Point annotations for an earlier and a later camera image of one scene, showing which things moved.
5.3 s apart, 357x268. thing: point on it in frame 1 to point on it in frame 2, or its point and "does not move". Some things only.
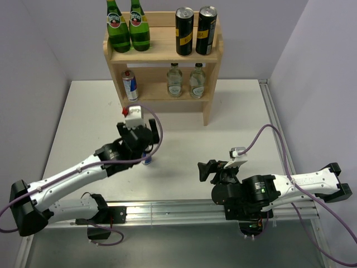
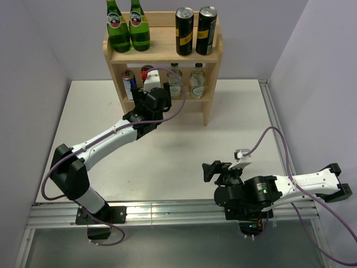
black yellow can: [207, 24] does not move
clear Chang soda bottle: [197, 82] does not move
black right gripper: [213, 166] does not move
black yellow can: [184, 22] does not move
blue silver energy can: [147, 161] to [143, 72]
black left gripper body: [155, 138] to [139, 96]
